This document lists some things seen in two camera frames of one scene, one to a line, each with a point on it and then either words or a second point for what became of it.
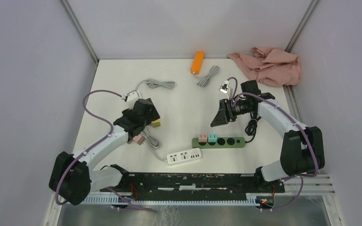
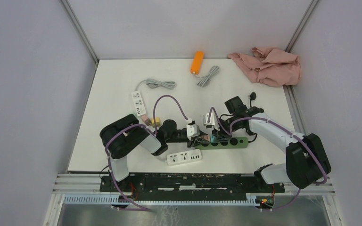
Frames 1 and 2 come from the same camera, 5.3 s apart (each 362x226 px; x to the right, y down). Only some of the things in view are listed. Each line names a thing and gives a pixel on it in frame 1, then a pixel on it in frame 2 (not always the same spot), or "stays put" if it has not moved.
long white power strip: (184, 156) stays put
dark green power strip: (222, 142) stays put
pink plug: (202, 138) stays put
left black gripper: (153, 115) → (194, 141)
